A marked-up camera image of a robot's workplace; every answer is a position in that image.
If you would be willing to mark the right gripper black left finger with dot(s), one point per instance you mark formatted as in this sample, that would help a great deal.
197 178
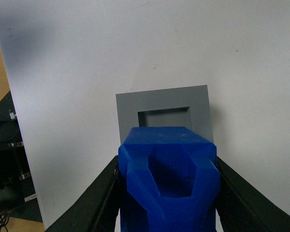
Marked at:
97 208

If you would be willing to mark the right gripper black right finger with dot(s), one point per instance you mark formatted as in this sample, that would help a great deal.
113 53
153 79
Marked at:
242 208

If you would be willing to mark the blue plastic part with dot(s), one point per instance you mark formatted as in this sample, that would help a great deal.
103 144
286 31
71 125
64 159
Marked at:
169 180

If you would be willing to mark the gray cube base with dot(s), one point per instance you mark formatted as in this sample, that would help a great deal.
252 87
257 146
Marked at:
175 107

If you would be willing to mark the black equipment rack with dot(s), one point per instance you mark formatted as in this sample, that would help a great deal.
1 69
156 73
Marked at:
17 193

